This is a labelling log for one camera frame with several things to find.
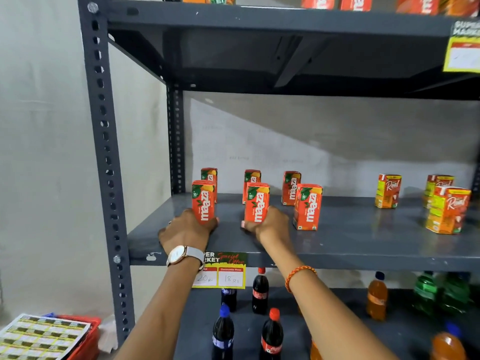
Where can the person's right hand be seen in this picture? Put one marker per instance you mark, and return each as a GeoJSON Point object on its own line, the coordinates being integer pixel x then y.
{"type": "Point", "coordinates": [273, 228]}

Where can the person's left hand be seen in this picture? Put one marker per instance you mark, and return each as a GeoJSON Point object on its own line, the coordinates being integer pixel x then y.
{"type": "Point", "coordinates": [185, 232]}

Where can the person's right thumb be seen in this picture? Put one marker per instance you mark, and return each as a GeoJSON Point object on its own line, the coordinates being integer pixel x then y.
{"type": "Point", "coordinates": [249, 225]}

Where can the person's left thumb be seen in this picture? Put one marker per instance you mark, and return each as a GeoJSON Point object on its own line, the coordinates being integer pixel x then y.
{"type": "Point", "coordinates": [213, 223]}

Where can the orange mango juice box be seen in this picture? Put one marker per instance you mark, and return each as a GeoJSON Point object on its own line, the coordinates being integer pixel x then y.
{"type": "Point", "coordinates": [257, 202]}
{"type": "Point", "coordinates": [203, 200]}

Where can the person's right forearm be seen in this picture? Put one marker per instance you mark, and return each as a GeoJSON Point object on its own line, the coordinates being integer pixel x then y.
{"type": "Point", "coordinates": [326, 314]}

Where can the person's left forearm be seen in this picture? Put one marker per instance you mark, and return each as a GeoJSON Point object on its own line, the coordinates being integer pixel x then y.
{"type": "Point", "coordinates": [165, 307]}

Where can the yellow green shelf price label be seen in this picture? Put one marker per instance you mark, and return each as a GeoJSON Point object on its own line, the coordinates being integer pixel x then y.
{"type": "Point", "coordinates": [463, 48]}
{"type": "Point", "coordinates": [221, 271]}

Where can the row of mango juice cartons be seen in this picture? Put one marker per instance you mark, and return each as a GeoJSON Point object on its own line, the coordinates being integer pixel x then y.
{"type": "Point", "coordinates": [307, 208]}

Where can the red cap cola bottle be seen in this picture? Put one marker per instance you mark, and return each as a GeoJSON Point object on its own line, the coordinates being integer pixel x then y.
{"type": "Point", "coordinates": [272, 337]}
{"type": "Point", "coordinates": [260, 292]}

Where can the blue label cola bottle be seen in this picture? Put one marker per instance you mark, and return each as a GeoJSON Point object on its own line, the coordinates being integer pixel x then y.
{"type": "Point", "coordinates": [228, 299]}
{"type": "Point", "coordinates": [223, 335]}

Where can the grey metal shelving rack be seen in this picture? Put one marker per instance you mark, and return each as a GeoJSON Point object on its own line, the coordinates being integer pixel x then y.
{"type": "Point", "coordinates": [352, 236]}

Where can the orange soda bottle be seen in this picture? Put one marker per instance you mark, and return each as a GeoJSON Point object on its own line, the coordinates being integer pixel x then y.
{"type": "Point", "coordinates": [448, 344]}
{"type": "Point", "coordinates": [377, 298]}
{"type": "Point", "coordinates": [315, 352]}

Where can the orange yellow fruit juice carton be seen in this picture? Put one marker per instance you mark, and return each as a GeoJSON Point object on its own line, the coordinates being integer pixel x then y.
{"type": "Point", "coordinates": [388, 191]}
{"type": "Point", "coordinates": [448, 210]}
{"type": "Point", "coordinates": [437, 181]}

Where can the white plastic bag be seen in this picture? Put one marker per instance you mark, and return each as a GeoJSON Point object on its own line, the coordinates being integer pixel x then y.
{"type": "Point", "coordinates": [108, 333]}

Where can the red plastic basket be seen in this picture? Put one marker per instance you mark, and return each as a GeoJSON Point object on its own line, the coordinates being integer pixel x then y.
{"type": "Point", "coordinates": [90, 341]}

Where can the green soda bottle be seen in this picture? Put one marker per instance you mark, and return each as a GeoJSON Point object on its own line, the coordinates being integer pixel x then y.
{"type": "Point", "coordinates": [425, 294]}
{"type": "Point", "coordinates": [455, 294]}

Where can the printed sheet of price labels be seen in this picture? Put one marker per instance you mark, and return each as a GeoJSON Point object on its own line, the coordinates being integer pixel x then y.
{"type": "Point", "coordinates": [41, 339]}

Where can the red orange drink carton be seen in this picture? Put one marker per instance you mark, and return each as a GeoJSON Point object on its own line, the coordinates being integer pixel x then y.
{"type": "Point", "coordinates": [461, 5]}
{"type": "Point", "coordinates": [356, 2]}
{"type": "Point", "coordinates": [417, 4]}
{"type": "Point", "coordinates": [318, 1]}

